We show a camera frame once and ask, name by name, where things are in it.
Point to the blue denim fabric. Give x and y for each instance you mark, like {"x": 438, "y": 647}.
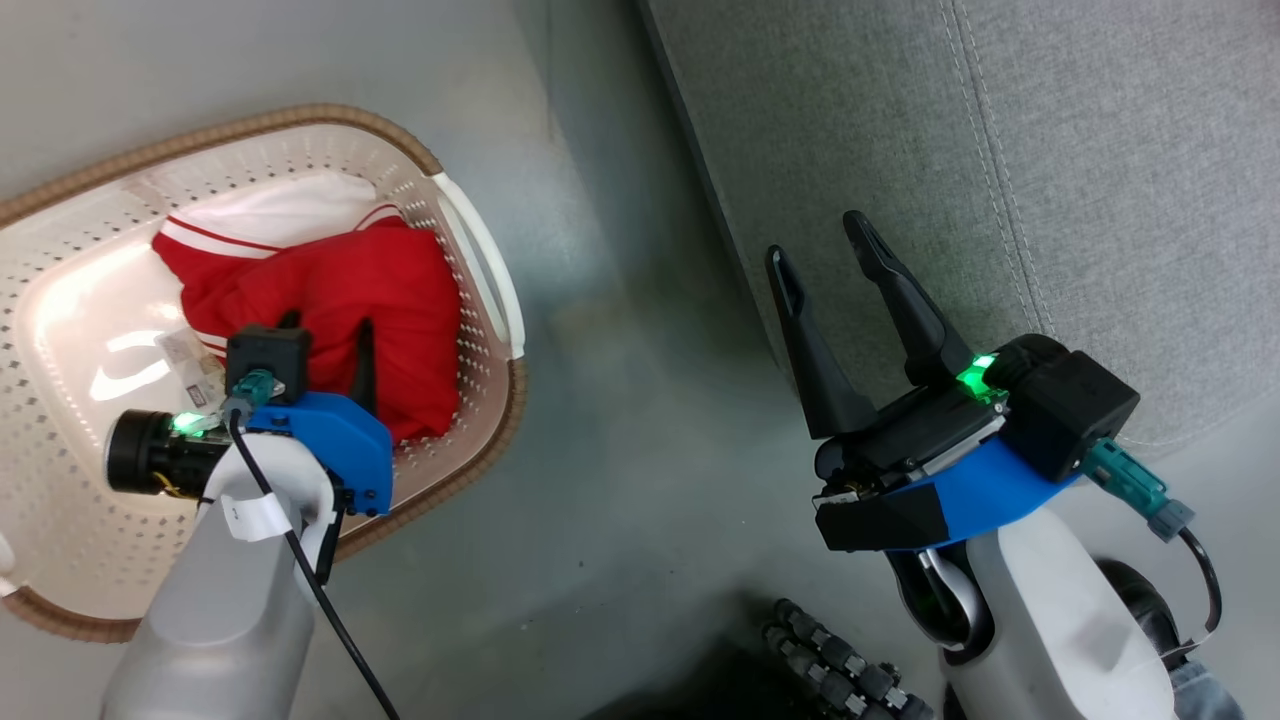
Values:
{"x": 1205, "y": 695}

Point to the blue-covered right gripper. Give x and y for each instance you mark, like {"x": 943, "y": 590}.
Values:
{"x": 900, "y": 470}

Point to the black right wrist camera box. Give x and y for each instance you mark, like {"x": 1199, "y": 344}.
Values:
{"x": 1070, "y": 410}

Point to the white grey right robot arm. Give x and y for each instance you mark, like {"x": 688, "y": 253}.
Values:
{"x": 1050, "y": 620}

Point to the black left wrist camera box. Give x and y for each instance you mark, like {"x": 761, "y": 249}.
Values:
{"x": 268, "y": 355}

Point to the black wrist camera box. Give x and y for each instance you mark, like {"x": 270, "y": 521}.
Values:
{"x": 268, "y": 355}
{"x": 1070, "y": 410}

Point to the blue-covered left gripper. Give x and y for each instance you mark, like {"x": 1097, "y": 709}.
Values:
{"x": 340, "y": 445}

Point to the grey fabric sofa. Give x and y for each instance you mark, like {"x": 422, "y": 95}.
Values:
{"x": 950, "y": 130}

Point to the white perforated laundry basket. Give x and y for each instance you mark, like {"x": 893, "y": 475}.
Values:
{"x": 90, "y": 300}

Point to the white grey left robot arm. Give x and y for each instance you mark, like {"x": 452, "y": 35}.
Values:
{"x": 220, "y": 610}

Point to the clear plastic tag packet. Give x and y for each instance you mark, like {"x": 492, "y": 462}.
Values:
{"x": 192, "y": 365}

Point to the red and white garment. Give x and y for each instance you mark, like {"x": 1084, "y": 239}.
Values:
{"x": 360, "y": 290}

